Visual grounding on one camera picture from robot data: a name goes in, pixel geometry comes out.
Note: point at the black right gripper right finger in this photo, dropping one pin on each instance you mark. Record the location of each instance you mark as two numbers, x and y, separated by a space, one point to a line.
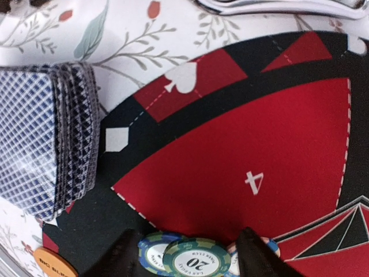
255 258

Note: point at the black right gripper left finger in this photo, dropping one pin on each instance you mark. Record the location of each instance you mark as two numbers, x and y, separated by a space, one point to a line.
121 259

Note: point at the blue poker chip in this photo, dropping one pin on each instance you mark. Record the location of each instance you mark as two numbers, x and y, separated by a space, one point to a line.
151 251

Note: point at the green 20 poker chip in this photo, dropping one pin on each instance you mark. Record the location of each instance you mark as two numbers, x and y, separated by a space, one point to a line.
196 257

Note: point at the orange big blind button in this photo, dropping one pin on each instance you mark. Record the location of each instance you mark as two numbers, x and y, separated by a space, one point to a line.
52 264

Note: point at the round red black poker mat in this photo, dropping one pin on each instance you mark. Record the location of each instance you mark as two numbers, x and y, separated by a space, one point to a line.
269 133

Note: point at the grey card deck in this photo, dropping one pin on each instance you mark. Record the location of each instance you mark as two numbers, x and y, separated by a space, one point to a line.
50 128

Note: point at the floral white table mat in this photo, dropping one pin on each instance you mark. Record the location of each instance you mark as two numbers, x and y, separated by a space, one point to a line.
129 44

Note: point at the open black poker chip case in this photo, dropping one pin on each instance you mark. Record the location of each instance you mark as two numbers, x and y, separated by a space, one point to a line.
352 10

